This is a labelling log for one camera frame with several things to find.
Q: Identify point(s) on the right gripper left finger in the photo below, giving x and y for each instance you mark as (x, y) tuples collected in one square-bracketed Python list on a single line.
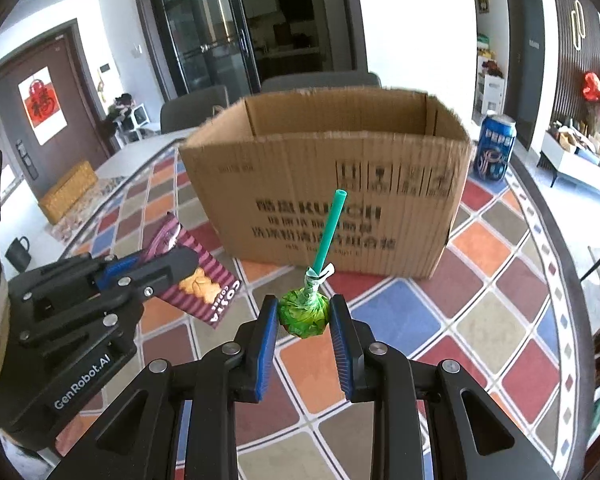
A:
[(235, 372)]

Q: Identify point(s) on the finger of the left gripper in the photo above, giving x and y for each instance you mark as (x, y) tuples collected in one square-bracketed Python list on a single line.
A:
[(143, 281), (68, 281)]

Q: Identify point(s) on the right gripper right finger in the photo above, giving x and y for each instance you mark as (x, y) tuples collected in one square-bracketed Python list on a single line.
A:
[(371, 371)]

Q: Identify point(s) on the purple striped Costa packet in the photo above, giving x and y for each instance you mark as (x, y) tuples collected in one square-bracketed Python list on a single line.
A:
[(208, 288)]

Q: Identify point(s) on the green lollipop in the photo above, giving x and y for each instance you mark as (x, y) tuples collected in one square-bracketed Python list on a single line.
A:
[(303, 312)]

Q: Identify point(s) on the black mug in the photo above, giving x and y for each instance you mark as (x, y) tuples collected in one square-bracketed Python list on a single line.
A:
[(18, 254)]

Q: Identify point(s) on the yellow woven basket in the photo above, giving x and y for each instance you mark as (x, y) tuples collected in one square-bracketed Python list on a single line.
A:
[(67, 191)]

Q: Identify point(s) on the brown cardboard box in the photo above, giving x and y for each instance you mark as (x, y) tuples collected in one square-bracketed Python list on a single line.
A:
[(266, 168)]

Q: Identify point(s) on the colourful checked tablecloth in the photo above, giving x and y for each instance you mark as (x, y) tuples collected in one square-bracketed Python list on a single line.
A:
[(504, 302)]

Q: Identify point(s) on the dark grey chair left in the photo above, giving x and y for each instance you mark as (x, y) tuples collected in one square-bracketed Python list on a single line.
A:
[(194, 109)]

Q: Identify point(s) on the dark grey chair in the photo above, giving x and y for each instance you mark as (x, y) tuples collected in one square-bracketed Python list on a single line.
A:
[(194, 109), (345, 79)]

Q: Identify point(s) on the red paper decoration on door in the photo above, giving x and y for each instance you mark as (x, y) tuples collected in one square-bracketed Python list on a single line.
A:
[(41, 103)]

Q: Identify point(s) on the brown entrance door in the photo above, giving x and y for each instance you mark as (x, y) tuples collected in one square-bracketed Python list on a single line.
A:
[(60, 49)]

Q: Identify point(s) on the black glass sliding door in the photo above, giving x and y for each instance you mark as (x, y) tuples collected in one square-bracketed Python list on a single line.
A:
[(244, 44)]

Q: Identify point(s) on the blue Pepsi can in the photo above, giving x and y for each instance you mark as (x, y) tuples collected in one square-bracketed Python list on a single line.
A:
[(495, 146)]

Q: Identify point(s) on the dark grey chair right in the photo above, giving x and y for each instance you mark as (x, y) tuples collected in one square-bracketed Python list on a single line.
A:
[(345, 79)]

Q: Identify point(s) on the white low cabinet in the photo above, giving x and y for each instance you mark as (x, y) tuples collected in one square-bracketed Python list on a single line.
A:
[(570, 166)]

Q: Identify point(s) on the white shelf unit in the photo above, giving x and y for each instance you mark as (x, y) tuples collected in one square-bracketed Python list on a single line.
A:
[(490, 82)]

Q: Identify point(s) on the dark interior door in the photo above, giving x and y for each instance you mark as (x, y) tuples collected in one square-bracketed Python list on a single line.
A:
[(525, 66)]

